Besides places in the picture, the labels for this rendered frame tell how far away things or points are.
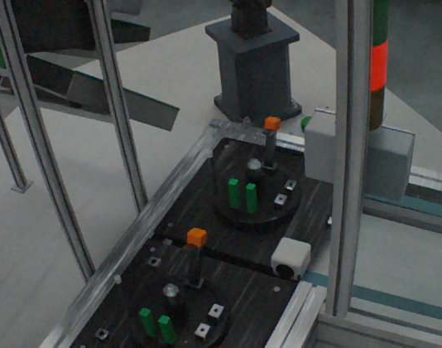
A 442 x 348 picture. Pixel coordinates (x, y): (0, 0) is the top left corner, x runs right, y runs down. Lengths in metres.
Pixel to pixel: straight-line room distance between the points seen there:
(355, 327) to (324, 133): 0.30
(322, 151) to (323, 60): 0.86
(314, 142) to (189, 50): 0.96
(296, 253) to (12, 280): 0.52
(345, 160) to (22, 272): 0.67
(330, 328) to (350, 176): 0.29
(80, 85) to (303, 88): 0.66
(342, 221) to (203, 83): 0.82
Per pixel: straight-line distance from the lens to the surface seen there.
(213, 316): 0.78
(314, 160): 0.68
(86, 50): 0.89
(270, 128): 0.95
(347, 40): 0.54
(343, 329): 0.85
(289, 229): 0.92
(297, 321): 0.83
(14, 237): 1.17
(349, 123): 0.60
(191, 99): 1.39
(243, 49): 1.16
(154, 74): 1.51
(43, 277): 1.08
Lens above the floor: 1.64
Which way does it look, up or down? 41 degrees down
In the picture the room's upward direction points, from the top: 7 degrees counter-clockwise
